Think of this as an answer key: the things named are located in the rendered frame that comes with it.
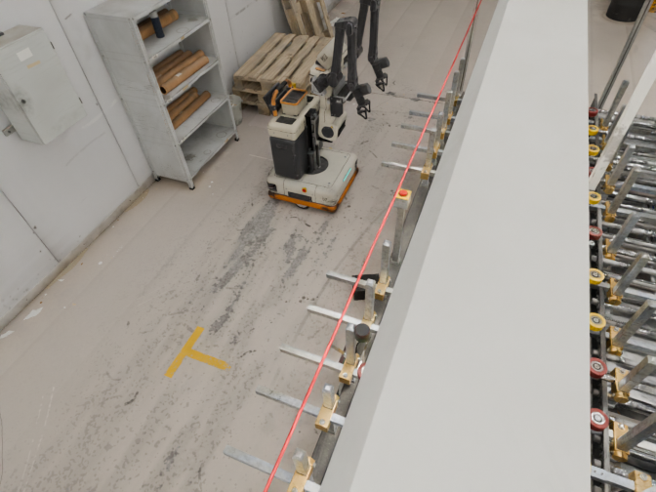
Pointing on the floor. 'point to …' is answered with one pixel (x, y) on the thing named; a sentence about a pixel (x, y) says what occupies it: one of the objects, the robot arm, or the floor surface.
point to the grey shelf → (110, 28)
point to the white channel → (505, 284)
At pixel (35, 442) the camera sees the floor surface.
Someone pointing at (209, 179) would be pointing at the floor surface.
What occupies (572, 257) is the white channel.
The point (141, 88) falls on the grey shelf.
